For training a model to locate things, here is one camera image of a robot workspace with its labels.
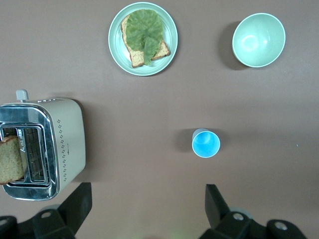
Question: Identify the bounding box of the brown table mat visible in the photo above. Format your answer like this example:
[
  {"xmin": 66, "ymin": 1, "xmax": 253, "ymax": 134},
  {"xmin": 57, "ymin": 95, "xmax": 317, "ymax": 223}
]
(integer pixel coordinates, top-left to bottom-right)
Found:
[{"xmin": 0, "ymin": 0, "xmax": 319, "ymax": 239}]

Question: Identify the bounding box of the green lettuce leaf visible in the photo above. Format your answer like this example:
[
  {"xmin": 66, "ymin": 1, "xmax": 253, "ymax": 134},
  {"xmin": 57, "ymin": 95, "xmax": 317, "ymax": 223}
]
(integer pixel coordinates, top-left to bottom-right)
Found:
[{"xmin": 125, "ymin": 9, "xmax": 164, "ymax": 66}]

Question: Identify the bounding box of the beige chrome toaster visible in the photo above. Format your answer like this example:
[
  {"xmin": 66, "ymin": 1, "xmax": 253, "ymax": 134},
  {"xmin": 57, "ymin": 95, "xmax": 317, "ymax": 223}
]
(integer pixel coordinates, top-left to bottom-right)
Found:
[{"xmin": 0, "ymin": 89, "xmax": 87, "ymax": 201}]

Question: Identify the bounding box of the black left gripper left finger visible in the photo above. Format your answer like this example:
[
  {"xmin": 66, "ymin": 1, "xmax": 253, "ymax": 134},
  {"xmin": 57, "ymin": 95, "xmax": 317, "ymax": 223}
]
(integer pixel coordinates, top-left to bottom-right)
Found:
[{"xmin": 0, "ymin": 182, "xmax": 93, "ymax": 239}]

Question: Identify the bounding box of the pale green bowl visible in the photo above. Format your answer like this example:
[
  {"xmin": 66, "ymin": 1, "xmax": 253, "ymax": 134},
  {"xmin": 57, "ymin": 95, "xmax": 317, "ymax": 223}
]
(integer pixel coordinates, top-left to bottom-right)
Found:
[{"xmin": 231, "ymin": 12, "xmax": 286, "ymax": 68}]

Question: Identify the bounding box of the brown bread slice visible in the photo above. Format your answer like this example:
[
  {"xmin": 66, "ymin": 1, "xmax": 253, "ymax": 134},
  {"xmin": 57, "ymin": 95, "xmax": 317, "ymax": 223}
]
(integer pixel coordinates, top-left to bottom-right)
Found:
[{"xmin": 0, "ymin": 135, "xmax": 25, "ymax": 186}]

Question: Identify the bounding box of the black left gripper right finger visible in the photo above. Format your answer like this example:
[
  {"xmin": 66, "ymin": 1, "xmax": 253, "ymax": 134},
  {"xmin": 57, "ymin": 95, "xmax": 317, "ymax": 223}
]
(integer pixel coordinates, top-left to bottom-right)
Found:
[{"xmin": 199, "ymin": 183, "xmax": 307, "ymax": 239}]

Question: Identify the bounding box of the pale green plate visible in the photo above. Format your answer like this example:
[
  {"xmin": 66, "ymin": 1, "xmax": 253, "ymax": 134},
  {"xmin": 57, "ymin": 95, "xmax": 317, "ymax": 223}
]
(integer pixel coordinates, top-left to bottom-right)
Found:
[{"xmin": 108, "ymin": 1, "xmax": 178, "ymax": 77}]

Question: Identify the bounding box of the toasted bread slice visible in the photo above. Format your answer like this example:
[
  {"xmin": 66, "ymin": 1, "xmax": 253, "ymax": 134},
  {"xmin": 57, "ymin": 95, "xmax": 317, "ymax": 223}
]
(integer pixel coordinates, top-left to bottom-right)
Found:
[{"xmin": 121, "ymin": 13, "xmax": 171, "ymax": 68}]

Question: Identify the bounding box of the light blue plastic cup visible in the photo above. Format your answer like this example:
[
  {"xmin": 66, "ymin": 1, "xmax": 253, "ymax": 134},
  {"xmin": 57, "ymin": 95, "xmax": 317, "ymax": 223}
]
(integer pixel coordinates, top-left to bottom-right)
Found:
[{"xmin": 191, "ymin": 128, "xmax": 221, "ymax": 159}]

